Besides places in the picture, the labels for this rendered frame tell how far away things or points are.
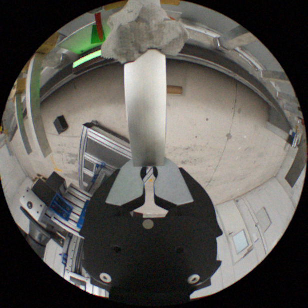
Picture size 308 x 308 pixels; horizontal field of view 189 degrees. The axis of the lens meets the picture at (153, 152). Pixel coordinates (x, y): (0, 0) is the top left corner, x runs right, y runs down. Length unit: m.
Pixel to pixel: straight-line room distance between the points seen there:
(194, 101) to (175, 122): 0.31
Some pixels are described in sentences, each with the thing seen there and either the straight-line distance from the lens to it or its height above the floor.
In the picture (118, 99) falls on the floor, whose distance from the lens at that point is 0.98.
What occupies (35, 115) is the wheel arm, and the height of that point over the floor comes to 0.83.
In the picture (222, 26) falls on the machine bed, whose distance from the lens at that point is 0.58.
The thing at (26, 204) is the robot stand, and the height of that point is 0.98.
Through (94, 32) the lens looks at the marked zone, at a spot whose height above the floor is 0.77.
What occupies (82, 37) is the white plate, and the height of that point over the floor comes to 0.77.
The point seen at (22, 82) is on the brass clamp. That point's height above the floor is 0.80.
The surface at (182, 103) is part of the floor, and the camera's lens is 0.98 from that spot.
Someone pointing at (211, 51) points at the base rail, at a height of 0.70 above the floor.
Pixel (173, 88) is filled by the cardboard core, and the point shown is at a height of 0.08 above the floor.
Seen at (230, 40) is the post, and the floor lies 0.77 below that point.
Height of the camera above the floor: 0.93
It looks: 60 degrees down
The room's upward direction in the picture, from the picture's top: 178 degrees clockwise
